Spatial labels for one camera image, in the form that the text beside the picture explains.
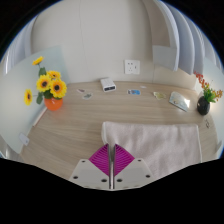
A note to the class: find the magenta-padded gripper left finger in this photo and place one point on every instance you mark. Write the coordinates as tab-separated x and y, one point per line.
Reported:
88	173

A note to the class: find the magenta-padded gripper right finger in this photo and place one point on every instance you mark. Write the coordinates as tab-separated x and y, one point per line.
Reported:
133	173

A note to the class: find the beige towel with green stripe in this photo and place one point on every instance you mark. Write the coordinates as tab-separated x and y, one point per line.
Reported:
160	143

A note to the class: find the orange round vase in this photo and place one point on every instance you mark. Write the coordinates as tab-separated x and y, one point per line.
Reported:
53	104

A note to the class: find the small blue card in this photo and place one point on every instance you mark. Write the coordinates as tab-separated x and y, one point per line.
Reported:
134	92

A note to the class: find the small yellowish card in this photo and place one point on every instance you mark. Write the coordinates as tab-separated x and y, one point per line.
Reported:
159	95

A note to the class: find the small metal trinket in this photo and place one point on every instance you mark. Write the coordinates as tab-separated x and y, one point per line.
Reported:
207	124

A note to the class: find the small white box device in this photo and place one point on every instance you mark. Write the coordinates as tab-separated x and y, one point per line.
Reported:
108	85

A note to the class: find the yellow sunflower bouquet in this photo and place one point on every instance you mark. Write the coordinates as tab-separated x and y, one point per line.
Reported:
56	87

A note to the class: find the black round vase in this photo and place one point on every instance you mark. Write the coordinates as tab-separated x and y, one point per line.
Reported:
203	106

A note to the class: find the orange flowers with green leaves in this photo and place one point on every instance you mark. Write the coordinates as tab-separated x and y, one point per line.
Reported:
209	93

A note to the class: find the frosted glass desk partition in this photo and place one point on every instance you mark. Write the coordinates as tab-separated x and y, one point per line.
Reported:
16	83
216	76

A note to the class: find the light grey curtain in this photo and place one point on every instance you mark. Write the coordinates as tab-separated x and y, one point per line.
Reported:
18	43
183	36

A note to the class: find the white partition bracket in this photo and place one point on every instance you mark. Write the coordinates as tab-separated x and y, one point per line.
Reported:
24	139

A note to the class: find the white wall socket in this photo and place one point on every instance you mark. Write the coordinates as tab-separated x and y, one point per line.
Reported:
132	66

